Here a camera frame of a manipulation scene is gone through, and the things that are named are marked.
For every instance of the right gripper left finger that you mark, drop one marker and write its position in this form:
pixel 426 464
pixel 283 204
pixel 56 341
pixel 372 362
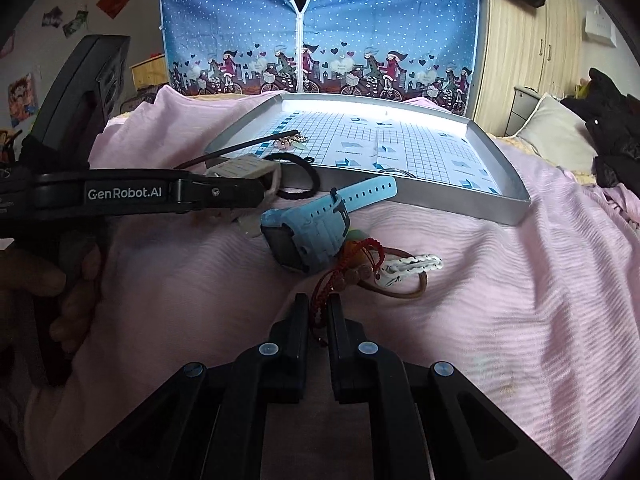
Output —
pixel 207 422

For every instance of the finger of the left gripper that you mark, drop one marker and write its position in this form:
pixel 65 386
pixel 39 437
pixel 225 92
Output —
pixel 199 193

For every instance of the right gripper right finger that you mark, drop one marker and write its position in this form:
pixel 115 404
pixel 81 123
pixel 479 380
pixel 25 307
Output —
pixel 426 422

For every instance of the beige hair claw clip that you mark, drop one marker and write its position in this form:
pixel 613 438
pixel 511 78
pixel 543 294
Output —
pixel 266 173

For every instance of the person's left hand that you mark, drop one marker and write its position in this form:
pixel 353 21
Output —
pixel 46 313

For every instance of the blue kids smartwatch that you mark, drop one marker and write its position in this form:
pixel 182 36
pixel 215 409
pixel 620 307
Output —
pixel 306 238

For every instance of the small wooden cabinet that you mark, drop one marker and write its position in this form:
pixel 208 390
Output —
pixel 149 73

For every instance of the pink bed sheet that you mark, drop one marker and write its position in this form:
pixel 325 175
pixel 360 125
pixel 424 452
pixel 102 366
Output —
pixel 543 317

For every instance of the silver tray with grid sheet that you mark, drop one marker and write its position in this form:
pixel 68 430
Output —
pixel 352 138

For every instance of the blue fabric wardrobe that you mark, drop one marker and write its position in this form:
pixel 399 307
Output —
pixel 387 49

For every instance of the white pillow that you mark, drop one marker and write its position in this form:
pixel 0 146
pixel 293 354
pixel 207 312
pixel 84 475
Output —
pixel 558 135

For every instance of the grey bedside cabinet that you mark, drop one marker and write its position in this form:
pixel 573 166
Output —
pixel 523 104

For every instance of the black jacket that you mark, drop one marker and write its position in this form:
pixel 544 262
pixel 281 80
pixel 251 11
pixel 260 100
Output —
pixel 612 121

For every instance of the wooden wardrobe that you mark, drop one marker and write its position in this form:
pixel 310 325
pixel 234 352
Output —
pixel 535 48

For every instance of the white paper bag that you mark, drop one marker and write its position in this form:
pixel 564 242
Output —
pixel 599 27

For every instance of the red paper wall decoration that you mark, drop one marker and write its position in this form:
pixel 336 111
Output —
pixel 112 8

